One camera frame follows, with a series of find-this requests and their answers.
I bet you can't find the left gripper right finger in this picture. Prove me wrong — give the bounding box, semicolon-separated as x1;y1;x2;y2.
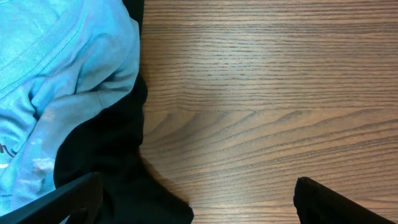
293;177;394;224

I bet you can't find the black t-shirt under blue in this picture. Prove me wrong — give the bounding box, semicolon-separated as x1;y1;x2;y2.
50;1;194;223

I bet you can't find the light blue t-shirt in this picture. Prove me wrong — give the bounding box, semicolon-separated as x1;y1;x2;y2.
1;0;140;215

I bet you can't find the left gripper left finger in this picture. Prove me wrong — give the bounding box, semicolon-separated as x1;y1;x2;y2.
1;173;103;224

